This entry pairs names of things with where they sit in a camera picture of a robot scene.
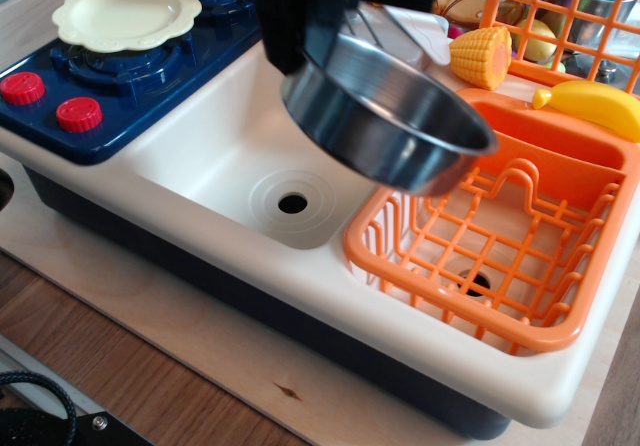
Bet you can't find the small stainless steel pan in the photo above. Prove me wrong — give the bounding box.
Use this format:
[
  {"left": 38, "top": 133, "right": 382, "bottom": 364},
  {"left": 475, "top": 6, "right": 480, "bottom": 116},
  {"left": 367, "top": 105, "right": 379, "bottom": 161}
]
[{"left": 282, "top": 28, "right": 498, "bottom": 196}]

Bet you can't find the cream toy sink unit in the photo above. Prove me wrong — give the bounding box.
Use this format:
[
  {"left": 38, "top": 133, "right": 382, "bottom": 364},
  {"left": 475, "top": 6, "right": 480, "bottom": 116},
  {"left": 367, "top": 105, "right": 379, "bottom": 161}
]
[{"left": 1, "top": 47, "right": 639, "bottom": 439}]

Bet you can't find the orange plastic drying rack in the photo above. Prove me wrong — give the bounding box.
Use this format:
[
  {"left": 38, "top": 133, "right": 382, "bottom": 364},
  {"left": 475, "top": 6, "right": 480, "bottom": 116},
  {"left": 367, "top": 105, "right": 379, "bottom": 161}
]
[{"left": 344, "top": 89, "right": 639, "bottom": 355}]

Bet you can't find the grey toy faucet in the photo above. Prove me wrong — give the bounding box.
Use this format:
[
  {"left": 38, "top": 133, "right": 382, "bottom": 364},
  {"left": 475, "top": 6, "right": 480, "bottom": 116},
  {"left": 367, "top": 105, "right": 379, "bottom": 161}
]
[{"left": 342, "top": 3, "right": 431, "bottom": 70}]

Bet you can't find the yellow toy corn cob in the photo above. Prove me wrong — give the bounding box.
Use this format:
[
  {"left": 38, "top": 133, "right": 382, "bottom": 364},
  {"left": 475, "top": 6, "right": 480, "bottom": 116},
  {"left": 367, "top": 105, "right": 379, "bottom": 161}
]
[{"left": 449, "top": 26, "right": 512, "bottom": 91}]

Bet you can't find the cream scalloped plastic plate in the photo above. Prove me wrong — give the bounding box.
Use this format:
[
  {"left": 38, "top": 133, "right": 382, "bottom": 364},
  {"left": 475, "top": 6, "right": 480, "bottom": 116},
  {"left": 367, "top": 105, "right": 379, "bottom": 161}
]
[{"left": 52, "top": 0, "right": 202, "bottom": 54}]

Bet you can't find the blue toy stove top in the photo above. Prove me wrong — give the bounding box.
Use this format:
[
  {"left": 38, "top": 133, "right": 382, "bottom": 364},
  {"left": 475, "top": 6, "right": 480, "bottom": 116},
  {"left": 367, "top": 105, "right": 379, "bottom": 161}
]
[{"left": 1, "top": 0, "right": 259, "bottom": 165}]

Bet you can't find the yellow toy potato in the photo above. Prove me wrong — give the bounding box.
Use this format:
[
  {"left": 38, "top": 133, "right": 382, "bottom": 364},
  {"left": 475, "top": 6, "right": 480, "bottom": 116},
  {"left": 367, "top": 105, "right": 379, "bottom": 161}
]
[{"left": 511, "top": 19, "right": 557, "bottom": 63}]

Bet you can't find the red stove knob right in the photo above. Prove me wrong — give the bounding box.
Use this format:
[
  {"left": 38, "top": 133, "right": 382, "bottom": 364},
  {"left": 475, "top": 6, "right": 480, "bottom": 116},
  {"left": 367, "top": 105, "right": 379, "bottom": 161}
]
[{"left": 56, "top": 97, "right": 103, "bottom": 133}]

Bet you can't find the red stove knob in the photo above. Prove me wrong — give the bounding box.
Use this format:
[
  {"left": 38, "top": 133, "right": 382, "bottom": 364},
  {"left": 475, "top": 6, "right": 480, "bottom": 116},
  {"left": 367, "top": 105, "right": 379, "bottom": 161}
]
[
  {"left": 1, "top": 72, "right": 46, "bottom": 106},
  {"left": 56, "top": 97, "right": 103, "bottom": 133}
]

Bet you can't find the steel pot in background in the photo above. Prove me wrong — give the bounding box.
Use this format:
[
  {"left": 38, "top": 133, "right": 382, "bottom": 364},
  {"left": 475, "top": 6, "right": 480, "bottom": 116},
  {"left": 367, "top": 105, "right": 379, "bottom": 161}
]
[{"left": 536, "top": 0, "right": 639, "bottom": 50}]

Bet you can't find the red stove knob left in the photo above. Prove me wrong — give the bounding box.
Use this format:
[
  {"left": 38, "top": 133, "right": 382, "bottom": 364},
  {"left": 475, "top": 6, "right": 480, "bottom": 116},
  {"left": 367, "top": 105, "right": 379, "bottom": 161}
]
[{"left": 1, "top": 72, "right": 46, "bottom": 106}]

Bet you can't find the yellow toy banana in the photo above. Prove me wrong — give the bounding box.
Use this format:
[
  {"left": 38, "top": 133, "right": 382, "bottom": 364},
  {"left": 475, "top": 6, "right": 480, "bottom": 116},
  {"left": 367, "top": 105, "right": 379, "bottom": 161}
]
[{"left": 532, "top": 80, "right": 639, "bottom": 144}]

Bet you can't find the white toy knife yellow handle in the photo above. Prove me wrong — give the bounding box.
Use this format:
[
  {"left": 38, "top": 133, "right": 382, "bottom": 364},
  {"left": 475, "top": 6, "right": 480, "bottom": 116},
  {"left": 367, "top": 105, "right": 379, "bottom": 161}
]
[{"left": 383, "top": 6, "right": 451, "bottom": 66}]

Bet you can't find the orange wire basket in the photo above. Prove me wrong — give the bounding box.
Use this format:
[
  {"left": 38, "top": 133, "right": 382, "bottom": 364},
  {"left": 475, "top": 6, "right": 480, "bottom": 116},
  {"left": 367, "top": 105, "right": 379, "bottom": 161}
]
[{"left": 480, "top": 0, "right": 639, "bottom": 95}]

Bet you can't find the black braided cable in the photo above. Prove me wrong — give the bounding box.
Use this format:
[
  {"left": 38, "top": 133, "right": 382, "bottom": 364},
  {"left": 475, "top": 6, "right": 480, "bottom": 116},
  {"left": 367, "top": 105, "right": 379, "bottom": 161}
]
[{"left": 0, "top": 370, "right": 79, "bottom": 446}]

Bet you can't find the black metal bracket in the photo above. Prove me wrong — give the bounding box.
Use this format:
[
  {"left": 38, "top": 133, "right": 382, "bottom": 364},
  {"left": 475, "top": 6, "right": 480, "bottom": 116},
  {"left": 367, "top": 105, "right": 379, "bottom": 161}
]
[{"left": 43, "top": 412, "right": 152, "bottom": 446}]

